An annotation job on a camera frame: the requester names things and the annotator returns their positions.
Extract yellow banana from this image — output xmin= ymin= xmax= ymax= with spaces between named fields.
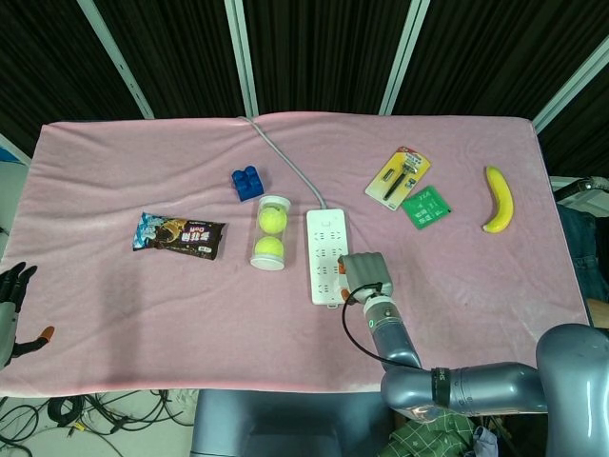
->
xmin=481 ymin=165 xmax=516 ymax=234

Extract yellow tennis ball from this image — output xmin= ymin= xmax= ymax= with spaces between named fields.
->
xmin=257 ymin=205 xmax=288 ymax=235
xmin=254 ymin=236 xmax=285 ymax=261

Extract white power strip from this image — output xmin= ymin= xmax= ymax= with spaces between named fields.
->
xmin=305 ymin=208 xmax=351 ymax=309

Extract grey power strip cable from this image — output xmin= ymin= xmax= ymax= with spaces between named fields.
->
xmin=237 ymin=115 xmax=328 ymax=210

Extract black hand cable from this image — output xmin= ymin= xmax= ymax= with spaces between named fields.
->
xmin=341 ymin=283 xmax=424 ymax=370

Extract yellow razor blister pack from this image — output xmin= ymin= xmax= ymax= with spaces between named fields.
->
xmin=364 ymin=146 xmax=433 ymax=211

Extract crumpled blue white cloth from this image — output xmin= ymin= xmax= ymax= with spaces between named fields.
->
xmin=470 ymin=425 xmax=501 ymax=457

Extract black curtain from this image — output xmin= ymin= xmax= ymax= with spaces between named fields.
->
xmin=0 ymin=0 xmax=609 ymax=177

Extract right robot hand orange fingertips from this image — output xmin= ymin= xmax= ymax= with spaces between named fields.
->
xmin=337 ymin=250 xmax=395 ymax=306

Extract blue toy brick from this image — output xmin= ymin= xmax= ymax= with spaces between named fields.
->
xmin=231 ymin=164 xmax=265 ymax=203

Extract green sachet packet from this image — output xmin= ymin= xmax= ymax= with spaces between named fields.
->
xmin=402 ymin=184 xmax=454 ymax=231

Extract blue jeans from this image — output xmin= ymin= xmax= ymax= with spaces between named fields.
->
xmin=556 ymin=202 xmax=609 ymax=299

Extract slanted white frame post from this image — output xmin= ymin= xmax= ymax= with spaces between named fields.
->
xmin=77 ymin=0 xmax=156 ymax=120

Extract dark grey equipment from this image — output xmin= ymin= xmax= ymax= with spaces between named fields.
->
xmin=551 ymin=174 xmax=609 ymax=206

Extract green plaid cloth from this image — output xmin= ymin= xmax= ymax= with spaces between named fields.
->
xmin=387 ymin=408 xmax=480 ymax=457

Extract pink table cloth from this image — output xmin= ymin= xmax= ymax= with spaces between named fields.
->
xmin=0 ymin=112 xmax=594 ymax=396

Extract brown chocolate snack packet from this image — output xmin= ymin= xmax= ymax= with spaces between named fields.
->
xmin=131 ymin=211 xmax=228 ymax=262

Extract grey robot torso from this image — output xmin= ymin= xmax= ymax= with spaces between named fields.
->
xmin=189 ymin=388 xmax=396 ymax=457

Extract clear tennis ball tube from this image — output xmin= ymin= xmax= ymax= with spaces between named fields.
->
xmin=249 ymin=194 xmax=293 ymax=271

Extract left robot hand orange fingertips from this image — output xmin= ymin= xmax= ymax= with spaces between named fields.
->
xmin=0 ymin=261 xmax=56 ymax=371

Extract tangled floor cables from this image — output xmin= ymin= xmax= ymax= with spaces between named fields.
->
xmin=0 ymin=387 xmax=199 ymax=457

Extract double white frame post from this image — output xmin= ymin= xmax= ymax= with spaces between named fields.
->
xmin=224 ymin=0 xmax=259 ymax=118

